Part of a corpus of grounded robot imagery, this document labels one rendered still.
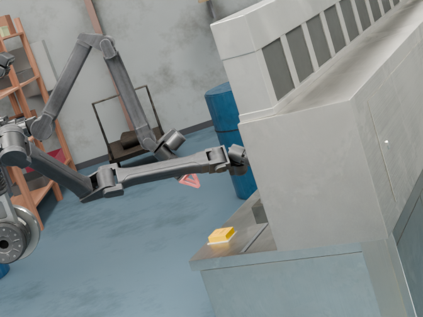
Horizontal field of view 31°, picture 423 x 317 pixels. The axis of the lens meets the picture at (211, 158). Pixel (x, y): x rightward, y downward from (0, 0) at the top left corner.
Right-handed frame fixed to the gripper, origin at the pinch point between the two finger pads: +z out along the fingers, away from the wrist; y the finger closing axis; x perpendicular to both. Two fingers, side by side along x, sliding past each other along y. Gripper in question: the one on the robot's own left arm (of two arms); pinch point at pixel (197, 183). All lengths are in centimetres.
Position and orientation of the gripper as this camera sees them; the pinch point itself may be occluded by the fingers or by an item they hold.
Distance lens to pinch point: 282.2
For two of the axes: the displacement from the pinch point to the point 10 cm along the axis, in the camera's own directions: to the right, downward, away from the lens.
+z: 7.4, 6.5, 1.9
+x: -6.7, 7.3, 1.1
